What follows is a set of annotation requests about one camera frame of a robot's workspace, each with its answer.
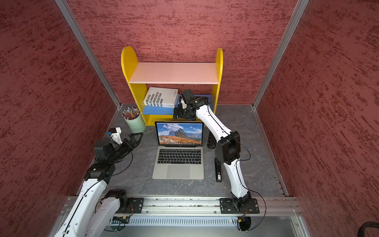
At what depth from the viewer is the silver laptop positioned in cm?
87

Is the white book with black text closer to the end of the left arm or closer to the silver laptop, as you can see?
the silver laptop

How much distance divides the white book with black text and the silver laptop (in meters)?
0.18

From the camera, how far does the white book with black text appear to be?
995 mm
